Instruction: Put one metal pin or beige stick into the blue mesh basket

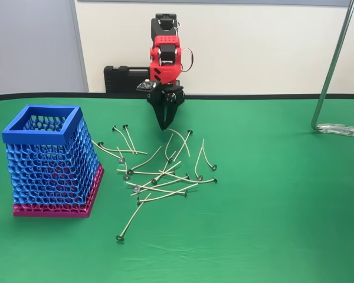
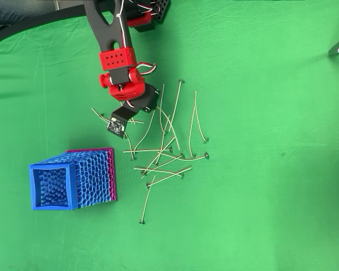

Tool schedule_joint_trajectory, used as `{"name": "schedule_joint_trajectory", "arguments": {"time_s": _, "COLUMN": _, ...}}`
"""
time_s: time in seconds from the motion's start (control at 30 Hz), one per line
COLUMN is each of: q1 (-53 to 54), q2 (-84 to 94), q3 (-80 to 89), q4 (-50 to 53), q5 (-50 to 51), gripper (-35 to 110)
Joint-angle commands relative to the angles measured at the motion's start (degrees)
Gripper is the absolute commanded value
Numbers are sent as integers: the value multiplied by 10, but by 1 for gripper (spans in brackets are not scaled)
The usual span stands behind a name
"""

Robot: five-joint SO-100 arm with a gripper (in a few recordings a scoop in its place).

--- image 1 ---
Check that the candle wick with metal base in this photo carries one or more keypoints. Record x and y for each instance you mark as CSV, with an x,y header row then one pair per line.
x,y
138,200
215,179
199,177
120,238
136,187
187,177
126,177
121,160
125,126
190,131
129,171
213,167
169,161
178,133
114,128
154,182
147,173
100,144
185,193

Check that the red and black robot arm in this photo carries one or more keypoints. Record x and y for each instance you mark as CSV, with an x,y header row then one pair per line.
x,y
165,75

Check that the blue and magenta lattice basket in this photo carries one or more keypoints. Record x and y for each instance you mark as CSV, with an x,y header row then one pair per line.
x,y
35,134

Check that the small camera circuit board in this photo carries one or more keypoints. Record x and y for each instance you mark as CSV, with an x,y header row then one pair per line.
x,y
146,85

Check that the chrome metal stand tube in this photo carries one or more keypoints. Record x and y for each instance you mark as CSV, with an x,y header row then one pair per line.
x,y
333,67

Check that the clear plastic clamp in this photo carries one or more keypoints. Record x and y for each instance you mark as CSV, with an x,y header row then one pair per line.
x,y
336,129

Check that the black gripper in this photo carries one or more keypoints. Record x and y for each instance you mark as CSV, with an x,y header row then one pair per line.
x,y
165,98

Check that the green cloth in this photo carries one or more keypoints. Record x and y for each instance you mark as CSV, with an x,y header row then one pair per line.
x,y
253,206

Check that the black plastic tool case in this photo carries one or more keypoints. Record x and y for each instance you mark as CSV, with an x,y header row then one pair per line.
x,y
118,79

